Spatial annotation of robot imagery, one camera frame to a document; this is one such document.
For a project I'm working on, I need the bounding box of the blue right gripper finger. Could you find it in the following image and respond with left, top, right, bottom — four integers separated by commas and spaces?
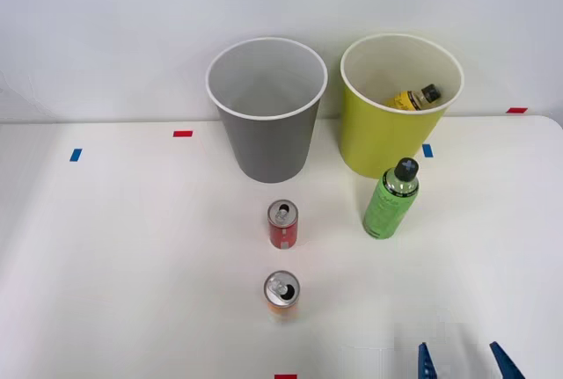
489, 341, 526, 379
416, 342, 439, 379

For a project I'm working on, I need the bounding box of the green label plastic bottle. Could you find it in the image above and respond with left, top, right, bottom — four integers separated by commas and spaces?
362, 157, 420, 241

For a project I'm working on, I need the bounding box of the orange drink can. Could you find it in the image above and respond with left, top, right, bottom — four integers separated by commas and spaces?
262, 269, 302, 324

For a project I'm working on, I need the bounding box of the red drink can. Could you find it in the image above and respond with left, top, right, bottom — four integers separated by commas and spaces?
267, 199, 300, 251

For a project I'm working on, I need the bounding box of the yellow-green plastic waste bin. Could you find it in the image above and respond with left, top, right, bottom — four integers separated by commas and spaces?
339, 33, 465, 180

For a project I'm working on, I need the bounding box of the yellow label small bottle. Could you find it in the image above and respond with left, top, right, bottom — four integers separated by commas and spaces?
386, 84, 442, 113

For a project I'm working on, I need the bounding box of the grey plastic waste bin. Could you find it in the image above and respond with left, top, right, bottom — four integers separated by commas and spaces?
205, 36, 329, 185

